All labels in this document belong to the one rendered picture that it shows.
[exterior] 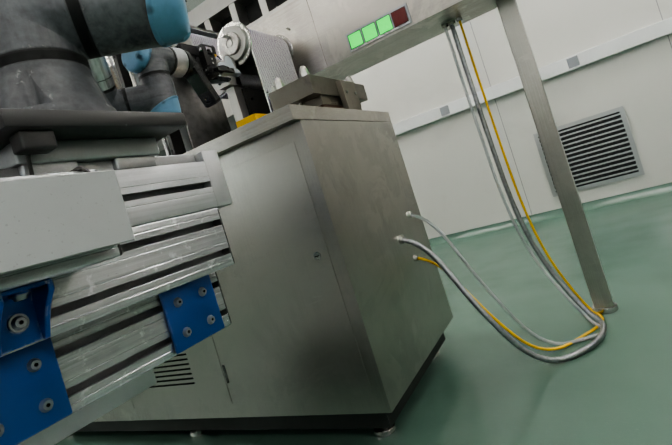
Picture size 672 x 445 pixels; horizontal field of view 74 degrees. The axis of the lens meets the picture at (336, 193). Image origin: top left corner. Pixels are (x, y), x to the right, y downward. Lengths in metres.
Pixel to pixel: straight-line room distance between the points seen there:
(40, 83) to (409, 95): 3.65
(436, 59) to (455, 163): 0.91
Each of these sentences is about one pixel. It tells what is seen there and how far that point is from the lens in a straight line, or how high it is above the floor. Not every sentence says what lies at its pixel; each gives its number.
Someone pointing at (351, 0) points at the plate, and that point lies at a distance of 1.77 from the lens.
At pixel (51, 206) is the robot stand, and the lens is 0.43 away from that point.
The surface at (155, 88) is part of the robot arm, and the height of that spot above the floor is 1.02.
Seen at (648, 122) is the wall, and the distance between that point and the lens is 3.89.
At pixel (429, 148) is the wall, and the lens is 4.03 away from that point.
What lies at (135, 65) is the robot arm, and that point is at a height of 1.08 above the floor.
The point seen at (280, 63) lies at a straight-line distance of 1.67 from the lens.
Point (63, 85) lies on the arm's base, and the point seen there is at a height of 0.87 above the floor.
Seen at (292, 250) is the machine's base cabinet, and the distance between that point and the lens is 1.18.
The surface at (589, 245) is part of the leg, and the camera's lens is 1.74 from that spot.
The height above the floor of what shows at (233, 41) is 1.25.
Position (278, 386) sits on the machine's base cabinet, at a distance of 1.37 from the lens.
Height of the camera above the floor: 0.64
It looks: 1 degrees up
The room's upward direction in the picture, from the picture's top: 17 degrees counter-clockwise
